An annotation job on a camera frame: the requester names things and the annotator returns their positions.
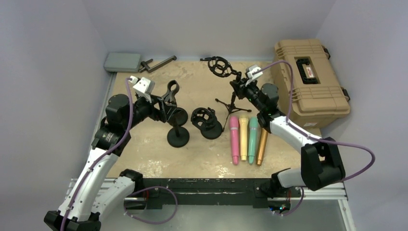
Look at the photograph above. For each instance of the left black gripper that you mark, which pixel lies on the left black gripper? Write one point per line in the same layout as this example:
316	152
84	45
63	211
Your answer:
164	109

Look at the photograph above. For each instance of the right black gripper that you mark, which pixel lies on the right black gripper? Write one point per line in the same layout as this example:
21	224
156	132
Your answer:
240	88

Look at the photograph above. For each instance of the clip round-base stand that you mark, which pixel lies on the clip round-base stand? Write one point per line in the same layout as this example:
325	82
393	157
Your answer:
168	105
178	136

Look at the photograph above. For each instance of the black tripod shock-mount stand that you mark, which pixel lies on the black tripod shock-mount stand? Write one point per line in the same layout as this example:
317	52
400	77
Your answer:
220	67

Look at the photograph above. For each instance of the pink microphone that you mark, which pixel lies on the pink microphone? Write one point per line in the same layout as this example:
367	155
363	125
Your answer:
234	138

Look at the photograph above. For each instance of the yellow microphone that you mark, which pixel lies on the yellow microphone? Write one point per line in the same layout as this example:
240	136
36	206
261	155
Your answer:
243	123

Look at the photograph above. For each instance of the teal microphone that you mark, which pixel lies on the teal microphone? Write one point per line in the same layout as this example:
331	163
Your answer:
253	129

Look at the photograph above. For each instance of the shock mount round-base stand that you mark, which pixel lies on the shock mount round-base stand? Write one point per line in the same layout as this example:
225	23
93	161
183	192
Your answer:
206	121

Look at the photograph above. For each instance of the gold microphone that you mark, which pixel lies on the gold microphone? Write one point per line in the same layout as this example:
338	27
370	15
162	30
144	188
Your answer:
262	147

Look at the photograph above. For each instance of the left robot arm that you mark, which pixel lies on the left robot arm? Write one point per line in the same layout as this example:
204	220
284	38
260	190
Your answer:
84	209

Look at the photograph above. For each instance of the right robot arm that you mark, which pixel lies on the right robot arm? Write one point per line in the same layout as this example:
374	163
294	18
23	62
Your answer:
321	163

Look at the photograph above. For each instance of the grey pouch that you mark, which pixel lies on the grey pouch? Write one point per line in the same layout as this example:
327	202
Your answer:
122	62

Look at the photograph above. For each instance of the tan hard case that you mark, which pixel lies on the tan hard case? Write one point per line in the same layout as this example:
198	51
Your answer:
308	87

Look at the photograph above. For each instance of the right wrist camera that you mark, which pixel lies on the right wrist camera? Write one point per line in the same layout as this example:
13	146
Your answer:
253	73

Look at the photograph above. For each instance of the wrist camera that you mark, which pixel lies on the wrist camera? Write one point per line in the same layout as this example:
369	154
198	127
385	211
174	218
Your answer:
253	73
143	87

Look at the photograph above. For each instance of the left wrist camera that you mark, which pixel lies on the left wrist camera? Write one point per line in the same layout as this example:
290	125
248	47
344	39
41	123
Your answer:
143	87

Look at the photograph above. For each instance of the black mounting base rail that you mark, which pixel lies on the black mounting base rail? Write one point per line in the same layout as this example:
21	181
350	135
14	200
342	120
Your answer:
154	193

